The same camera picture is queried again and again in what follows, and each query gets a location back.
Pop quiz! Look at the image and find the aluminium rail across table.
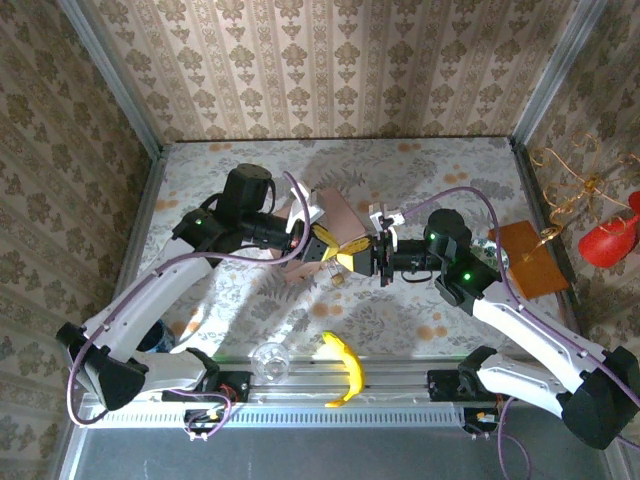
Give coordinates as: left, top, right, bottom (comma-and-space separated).
72, 353, 566, 402

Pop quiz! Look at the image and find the black connector box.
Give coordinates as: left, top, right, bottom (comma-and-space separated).
183, 407, 227, 434
462, 407, 502, 435

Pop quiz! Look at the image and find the red round ornament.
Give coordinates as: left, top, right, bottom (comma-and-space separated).
578, 190, 640, 269

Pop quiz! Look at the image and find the black right connector box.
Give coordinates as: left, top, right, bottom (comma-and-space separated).
462, 407, 502, 435

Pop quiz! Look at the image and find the gold wire stand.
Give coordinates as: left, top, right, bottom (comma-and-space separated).
522, 130, 640, 264

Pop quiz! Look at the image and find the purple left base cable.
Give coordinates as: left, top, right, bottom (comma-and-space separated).
167, 383, 234, 442

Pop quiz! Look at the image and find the clear glass cup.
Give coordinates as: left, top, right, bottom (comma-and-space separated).
251, 342, 292, 385

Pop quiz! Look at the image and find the aluminium corner post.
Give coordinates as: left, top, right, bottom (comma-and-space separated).
512, 0, 610, 146
56, 0, 164, 157

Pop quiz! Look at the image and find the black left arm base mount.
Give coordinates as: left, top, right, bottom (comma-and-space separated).
160, 368, 253, 404

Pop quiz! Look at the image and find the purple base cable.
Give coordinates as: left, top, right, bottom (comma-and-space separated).
496, 392, 534, 480
167, 383, 234, 442

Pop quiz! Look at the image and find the dark blue cup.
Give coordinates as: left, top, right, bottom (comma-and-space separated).
135, 319, 177, 354

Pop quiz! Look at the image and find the black left connector box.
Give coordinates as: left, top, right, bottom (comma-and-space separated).
183, 407, 227, 434

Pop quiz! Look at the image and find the yellow banana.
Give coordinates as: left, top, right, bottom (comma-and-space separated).
320, 330, 366, 409

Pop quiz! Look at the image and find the brown wooden board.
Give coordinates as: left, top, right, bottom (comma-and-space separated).
488, 219, 571, 302

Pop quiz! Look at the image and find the slotted grey cable duct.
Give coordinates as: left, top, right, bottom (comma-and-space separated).
85, 402, 467, 431

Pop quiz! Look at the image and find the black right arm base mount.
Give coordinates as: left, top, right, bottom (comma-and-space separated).
427, 368, 520, 404

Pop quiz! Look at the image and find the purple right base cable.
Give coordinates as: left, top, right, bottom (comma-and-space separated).
496, 392, 534, 480

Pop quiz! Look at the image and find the pink illustrated card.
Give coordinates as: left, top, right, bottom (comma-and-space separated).
272, 186, 370, 282

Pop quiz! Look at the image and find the green patterned ceramic bowl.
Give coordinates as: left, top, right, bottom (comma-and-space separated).
469, 238, 511, 281

